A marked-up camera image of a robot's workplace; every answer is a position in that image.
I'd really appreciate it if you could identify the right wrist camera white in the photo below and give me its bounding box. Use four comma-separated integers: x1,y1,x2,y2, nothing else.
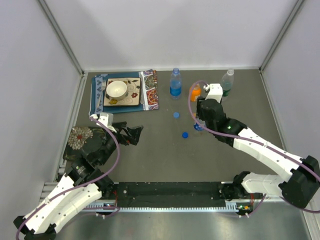
203,83,223,103

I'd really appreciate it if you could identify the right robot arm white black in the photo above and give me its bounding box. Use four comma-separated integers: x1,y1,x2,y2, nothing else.
196,97,320,209

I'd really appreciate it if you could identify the orange juice bottle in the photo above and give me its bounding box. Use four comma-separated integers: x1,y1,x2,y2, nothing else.
189,84,202,102

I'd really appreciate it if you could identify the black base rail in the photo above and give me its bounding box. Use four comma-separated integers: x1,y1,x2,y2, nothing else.
113,182,238,208

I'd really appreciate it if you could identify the white ceramic bowl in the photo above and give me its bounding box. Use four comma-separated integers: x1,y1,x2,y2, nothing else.
105,80,128,100

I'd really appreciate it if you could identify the dark floral coaster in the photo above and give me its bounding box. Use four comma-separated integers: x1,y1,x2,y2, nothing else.
62,126,106,163

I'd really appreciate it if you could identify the blue liquid bottle blue cap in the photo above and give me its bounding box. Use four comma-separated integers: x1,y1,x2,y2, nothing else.
169,67,182,99

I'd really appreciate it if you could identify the clear bottle green label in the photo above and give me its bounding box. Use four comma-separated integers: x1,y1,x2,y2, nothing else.
220,69,235,98

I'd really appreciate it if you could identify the silver knife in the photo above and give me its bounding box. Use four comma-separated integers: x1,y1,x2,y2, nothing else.
140,84,145,105

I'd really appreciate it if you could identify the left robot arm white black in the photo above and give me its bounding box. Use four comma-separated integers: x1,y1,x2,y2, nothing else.
13,121,143,240

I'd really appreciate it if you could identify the silver fork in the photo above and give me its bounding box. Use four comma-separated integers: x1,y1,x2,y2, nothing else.
96,80,107,108

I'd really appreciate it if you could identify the blue patterned placemat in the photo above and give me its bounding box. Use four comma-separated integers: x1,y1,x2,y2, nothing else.
89,69,159,115

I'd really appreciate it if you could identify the square floral plate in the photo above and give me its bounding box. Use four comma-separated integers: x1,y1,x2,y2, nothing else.
103,77,141,107

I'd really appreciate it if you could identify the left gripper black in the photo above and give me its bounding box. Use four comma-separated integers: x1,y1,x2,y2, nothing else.
99,121,144,165

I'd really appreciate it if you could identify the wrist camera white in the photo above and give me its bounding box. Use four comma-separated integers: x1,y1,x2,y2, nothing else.
89,112,117,133
203,83,223,103

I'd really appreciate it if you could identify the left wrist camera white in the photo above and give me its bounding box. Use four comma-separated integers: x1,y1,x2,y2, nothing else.
89,112,117,133

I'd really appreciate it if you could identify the clear water bottle blue cap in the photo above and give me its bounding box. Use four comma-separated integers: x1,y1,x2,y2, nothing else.
193,119,206,137

